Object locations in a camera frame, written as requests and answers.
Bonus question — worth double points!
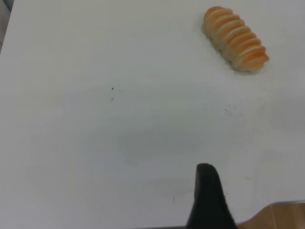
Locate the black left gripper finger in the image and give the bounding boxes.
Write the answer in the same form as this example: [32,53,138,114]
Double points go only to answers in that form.
[185,163,239,229]

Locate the orange striped bread roll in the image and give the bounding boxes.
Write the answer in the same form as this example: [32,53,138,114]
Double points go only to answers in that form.
[203,6,270,73]

